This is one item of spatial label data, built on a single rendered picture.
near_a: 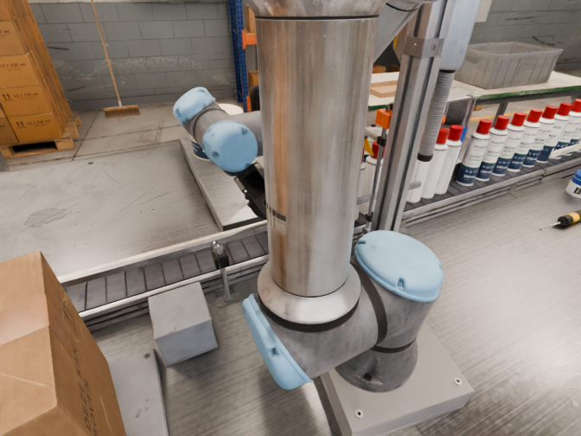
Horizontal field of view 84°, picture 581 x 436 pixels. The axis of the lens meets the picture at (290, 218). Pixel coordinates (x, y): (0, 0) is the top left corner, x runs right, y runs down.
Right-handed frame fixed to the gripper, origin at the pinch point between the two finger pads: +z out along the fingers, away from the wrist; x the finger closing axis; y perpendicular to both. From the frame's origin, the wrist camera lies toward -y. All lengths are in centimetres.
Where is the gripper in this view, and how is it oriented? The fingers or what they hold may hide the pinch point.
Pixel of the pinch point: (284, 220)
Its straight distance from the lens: 79.4
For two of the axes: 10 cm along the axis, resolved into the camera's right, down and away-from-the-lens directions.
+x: -7.9, 6.2, 0.0
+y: -4.2, -5.3, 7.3
